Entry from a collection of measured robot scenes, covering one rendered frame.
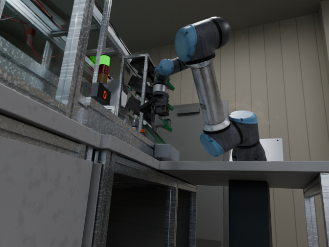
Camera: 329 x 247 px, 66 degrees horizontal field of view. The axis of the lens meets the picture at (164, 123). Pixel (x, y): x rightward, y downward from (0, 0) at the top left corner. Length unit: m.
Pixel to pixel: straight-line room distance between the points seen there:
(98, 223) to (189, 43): 0.64
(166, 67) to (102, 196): 0.86
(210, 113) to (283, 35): 3.34
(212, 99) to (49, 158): 0.71
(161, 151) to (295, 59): 3.20
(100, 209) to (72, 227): 0.07
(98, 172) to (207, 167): 0.40
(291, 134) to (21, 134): 3.45
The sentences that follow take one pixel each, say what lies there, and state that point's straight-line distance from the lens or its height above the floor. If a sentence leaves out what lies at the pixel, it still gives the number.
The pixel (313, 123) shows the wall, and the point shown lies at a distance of 3.70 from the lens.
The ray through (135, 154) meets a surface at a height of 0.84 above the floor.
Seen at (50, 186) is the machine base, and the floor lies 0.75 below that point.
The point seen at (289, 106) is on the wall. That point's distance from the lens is 3.76.
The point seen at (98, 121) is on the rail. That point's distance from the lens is 0.66.
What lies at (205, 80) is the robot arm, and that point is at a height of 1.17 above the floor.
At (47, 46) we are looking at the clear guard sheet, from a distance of 0.49.
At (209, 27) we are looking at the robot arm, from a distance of 0.96.
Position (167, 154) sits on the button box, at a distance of 1.07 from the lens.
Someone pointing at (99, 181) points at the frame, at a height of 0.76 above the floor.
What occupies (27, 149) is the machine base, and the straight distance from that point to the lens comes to 0.39.
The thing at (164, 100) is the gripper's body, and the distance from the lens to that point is 1.34.
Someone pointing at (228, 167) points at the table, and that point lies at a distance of 0.81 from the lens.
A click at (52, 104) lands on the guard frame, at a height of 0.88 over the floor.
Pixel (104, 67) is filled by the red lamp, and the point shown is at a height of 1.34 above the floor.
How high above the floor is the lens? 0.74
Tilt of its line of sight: 16 degrees up
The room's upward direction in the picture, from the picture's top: 4 degrees clockwise
